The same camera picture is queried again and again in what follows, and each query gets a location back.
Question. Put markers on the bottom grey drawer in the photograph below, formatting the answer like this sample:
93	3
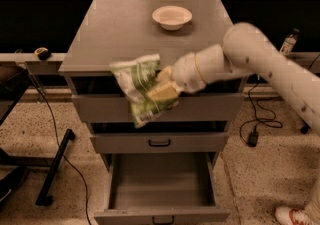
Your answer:
161	189

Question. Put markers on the black wheeled stand right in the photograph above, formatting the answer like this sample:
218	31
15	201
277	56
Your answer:
304	129

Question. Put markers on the top grey drawer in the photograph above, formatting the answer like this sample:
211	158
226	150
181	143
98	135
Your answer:
113	108

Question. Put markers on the grey drawer cabinet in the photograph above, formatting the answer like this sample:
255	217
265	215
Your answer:
122	30

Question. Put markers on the small clear bottle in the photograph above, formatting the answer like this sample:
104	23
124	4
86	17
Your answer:
289	42

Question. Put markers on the black stand leg left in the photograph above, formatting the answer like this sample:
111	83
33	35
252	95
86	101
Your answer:
43	198

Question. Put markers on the grey drawer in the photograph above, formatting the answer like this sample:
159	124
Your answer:
113	108
161	189
159	142

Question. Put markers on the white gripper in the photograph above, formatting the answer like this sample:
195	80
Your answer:
187	73

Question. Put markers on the white bowl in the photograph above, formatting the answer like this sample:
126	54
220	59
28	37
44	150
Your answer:
172	17

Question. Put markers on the black tape measure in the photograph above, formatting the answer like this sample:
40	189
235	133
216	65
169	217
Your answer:
42	53

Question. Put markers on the white red sneaker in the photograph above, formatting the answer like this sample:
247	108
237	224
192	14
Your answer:
290	216

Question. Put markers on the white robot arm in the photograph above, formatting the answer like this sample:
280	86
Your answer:
245	50

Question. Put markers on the green jalapeno chip bag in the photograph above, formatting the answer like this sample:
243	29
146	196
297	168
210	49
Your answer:
135	78

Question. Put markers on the middle grey drawer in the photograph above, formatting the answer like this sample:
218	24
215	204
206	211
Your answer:
159	142

